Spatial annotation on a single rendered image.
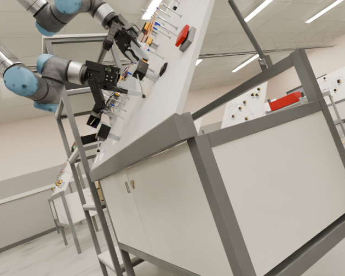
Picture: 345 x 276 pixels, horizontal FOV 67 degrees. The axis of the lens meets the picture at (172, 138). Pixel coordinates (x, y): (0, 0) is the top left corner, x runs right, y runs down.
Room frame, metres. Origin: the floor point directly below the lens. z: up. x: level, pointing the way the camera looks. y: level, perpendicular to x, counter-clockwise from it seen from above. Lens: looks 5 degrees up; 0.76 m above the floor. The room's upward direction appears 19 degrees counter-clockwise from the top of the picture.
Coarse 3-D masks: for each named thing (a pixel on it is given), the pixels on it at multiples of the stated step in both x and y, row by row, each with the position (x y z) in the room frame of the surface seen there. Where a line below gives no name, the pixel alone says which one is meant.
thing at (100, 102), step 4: (88, 80) 0.86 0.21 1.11; (92, 80) 0.86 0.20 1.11; (92, 84) 0.87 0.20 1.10; (92, 88) 0.87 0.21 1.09; (96, 88) 0.87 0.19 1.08; (92, 92) 0.88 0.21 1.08; (96, 92) 0.88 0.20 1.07; (100, 92) 0.90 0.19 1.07; (96, 96) 0.88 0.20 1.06; (100, 96) 0.89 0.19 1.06; (96, 100) 0.89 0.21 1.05; (100, 100) 0.89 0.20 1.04; (104, 100) 0.91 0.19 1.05; (96, 104) 0.89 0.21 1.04; (100, 104) 0.89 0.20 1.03; (104, 104) 0.90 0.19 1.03; (100, 108) 0.90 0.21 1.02; (104, 108) 0.90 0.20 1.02
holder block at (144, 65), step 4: (140, 60) 0.92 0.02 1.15; (136, 64) 0.94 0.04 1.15; (140, 64) 0.92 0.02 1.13; (144, 64) 0.93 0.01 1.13; (148, 64) 0.94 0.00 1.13; (136, 68) 0.90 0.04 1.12; (140, 68) 0.91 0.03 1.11; (144, 68) 0.92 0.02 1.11; (136, 72) 0.91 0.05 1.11; (140, 72) 0.91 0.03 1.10; (144, 72) 0.91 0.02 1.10; (136, 76) 0.93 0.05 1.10; (140, 76) 0.93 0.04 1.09; (144, 76) 0.92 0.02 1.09
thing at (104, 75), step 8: (88, 64) 0.85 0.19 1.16; (96, 64) 0.85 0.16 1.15; (88, 72) 0.86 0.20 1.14; (96, 72) 0.86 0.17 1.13; (104, 72) 0.84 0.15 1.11; (112, 72) 0.85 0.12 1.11; (80, 80) 0.85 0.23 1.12; (96, 80) 0.87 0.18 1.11; (104, 80) 0.86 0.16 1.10; (112, 80) 0.86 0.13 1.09; (104, 88) 0.87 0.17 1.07
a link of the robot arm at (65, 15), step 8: (56, 0) 0.80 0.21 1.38; (64, 0) 0.79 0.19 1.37; (72, 0) 0.79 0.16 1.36; (80, 0) 0.82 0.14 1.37; (88, 0) 0.86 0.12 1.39; (56, 8) 0.83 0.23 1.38; (64, 8) 0.81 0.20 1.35; (72, 8) 0.81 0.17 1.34; (80, 8) 0.84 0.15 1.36; (88, 8) 0.88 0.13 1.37; (56, 16) 0.85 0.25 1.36; (64, 16) 0.85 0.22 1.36; (72, 16) 0.86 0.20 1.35
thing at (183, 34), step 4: (184, 28) 0.74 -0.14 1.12; (188, 28) 0.74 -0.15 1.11; (180, 32) 0.76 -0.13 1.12; (184, 32) 0.73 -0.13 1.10; (188, 32) 0.75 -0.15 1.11; (180, 36) 0.74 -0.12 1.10; (184, 36) 0.72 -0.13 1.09; (176, 40) 0.77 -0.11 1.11; (180, 40) 0.74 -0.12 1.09; (184, 40) 0.75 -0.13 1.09; (176, 44) 0.76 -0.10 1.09
